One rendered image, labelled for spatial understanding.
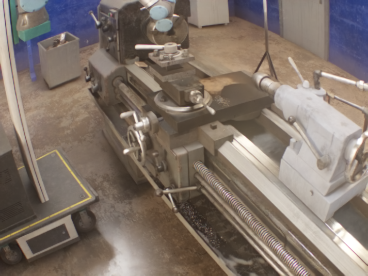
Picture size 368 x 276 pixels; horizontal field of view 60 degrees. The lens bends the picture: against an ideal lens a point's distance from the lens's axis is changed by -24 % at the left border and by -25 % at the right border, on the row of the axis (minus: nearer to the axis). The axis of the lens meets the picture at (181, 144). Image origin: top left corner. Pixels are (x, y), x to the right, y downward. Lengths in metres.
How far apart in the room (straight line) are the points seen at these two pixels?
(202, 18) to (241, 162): 4.63
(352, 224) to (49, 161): 2.09
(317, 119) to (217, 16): 4.99
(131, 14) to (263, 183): 1.46
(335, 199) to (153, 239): 1.43
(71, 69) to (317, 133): 3.63
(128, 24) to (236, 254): 1.58
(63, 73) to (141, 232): 2.60
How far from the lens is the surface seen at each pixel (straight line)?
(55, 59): 4.50
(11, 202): 2.19
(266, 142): 1.98
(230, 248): 1.86
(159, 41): 2.43
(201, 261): 2.32
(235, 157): 1.68
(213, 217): 2.02
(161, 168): 1.90
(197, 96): 1.72
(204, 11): 6.10
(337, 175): 1.39
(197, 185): 1.87
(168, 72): 1.87
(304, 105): 1.44
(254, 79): 1.71
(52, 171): 2.64
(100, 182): 2.96
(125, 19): 2.52
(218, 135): 1.73
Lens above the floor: 1.83
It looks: 34 degrees down
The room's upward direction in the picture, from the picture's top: 3 degrees counter-clockwise
